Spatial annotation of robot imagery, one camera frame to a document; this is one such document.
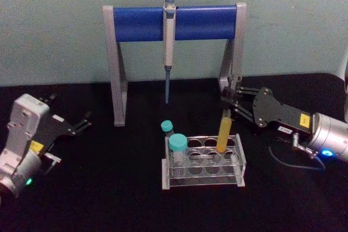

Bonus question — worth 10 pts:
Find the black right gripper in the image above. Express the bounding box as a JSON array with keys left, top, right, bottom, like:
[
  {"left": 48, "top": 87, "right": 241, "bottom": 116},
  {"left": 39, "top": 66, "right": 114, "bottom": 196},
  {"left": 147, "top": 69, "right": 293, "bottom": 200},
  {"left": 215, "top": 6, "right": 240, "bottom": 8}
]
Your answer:
[{"left": 220, "top": 74, "right": 314, "bottom": 136}]

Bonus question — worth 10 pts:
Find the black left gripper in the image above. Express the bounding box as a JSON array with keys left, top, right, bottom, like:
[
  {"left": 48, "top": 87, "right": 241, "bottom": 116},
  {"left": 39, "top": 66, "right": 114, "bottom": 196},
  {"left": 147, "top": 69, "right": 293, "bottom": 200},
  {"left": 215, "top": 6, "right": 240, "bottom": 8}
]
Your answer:
[{"left": 28, "top": 93, "right": 92, "bottom": 159}]

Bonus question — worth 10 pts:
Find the yellow liquid tube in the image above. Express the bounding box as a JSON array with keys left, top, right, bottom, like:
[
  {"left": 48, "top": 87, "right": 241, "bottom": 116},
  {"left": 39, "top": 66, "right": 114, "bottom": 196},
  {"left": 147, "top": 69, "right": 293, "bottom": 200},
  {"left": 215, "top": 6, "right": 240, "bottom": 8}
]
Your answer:
[{"left": 215, "top": 109, "right": 235, "bottom": 154}]

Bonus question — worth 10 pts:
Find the clear plastic tube rack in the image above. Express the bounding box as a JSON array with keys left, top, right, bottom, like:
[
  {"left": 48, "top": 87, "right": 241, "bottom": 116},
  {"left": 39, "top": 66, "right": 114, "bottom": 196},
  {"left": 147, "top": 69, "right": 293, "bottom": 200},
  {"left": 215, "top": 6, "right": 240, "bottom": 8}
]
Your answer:
[{"left": 161, "top": 133, "right": 247, "bottom": 191}]

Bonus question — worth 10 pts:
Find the large teal capped tube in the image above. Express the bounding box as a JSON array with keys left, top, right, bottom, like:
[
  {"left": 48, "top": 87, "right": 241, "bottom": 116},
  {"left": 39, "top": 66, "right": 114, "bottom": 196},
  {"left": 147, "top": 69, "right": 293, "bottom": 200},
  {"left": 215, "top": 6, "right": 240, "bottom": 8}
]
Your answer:
[{"left": 168, "top": 133, "right": 189, "bottom": 178}]

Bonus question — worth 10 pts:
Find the small teal capped tube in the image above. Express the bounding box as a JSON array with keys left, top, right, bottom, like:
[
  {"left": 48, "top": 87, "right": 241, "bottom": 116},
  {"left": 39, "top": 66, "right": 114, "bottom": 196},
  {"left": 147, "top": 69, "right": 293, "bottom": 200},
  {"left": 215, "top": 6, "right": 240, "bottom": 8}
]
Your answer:
[{"left": 160, "top": 120, "right": 176, "bottom": 146}]

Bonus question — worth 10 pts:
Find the grey and blue pipette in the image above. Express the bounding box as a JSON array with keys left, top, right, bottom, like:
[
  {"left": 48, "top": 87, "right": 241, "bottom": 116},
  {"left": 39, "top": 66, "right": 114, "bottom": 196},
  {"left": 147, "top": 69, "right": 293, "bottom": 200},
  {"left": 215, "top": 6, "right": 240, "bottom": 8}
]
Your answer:
[{"left": 162, "top": 0, "right": 177, "bottom": 105}]

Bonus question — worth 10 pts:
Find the black table cloth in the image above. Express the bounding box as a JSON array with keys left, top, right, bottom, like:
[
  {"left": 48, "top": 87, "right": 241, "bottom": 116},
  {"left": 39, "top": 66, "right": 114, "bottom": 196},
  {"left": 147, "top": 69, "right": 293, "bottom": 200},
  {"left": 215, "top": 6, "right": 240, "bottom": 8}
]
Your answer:
[{"left": 0, "top": 72, "right": 348, "bottom": 232}]

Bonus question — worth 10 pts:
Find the grey pipette stand blue bar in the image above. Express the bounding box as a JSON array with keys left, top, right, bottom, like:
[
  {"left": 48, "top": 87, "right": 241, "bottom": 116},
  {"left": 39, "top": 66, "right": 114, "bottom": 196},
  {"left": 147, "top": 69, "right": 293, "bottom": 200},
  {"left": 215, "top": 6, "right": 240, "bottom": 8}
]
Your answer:
[{"left": 102, "top": 2, "right": 248, "bottom": 128}]

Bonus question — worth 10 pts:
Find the thin dark gripper cable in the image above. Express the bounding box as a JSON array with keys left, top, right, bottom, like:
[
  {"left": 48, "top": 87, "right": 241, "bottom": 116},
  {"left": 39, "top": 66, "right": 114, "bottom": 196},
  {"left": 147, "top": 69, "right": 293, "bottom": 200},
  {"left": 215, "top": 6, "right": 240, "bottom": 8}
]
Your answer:
[{"left": 268, "top": 137, "right": 326, "bottom": 172}]

